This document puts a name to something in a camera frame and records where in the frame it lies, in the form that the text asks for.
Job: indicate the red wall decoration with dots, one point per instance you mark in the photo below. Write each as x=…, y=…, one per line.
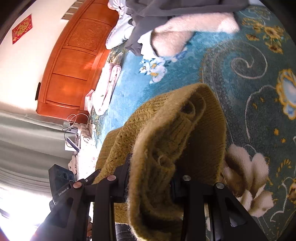
x=23, y=27

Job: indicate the pink folded garment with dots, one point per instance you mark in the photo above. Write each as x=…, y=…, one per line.
x=102, y=95

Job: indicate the pink checkered cloth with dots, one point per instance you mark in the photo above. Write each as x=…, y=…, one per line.
x=88, y=103

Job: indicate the teal floral bed blanket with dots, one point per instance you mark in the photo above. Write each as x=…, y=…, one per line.
x=253, y=75

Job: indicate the wall switch panel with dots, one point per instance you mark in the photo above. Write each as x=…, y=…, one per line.
x=72, y=9

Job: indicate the dark grey garment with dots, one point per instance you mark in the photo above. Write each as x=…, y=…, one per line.
x=148, y=15

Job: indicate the cream fuzzy garment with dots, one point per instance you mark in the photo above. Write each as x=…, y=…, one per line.
x=170, y=39

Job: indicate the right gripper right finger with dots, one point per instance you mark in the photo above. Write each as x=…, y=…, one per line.
x=229, y=220

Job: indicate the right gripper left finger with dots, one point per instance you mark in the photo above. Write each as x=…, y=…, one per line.
x=68, y=219

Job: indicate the orange wooden headboard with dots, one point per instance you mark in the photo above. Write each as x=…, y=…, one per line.
x=76, y=62

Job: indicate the olive green knit sweater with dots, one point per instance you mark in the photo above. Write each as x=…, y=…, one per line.
x=183, y=129

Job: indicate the floral bedside cloth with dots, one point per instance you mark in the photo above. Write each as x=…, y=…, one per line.
x=83, y=161

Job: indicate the grey curtain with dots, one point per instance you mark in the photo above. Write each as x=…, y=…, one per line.
x=30, y=145

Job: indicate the light blue floral quilt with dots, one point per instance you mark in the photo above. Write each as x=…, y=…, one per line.
x=123, y=28

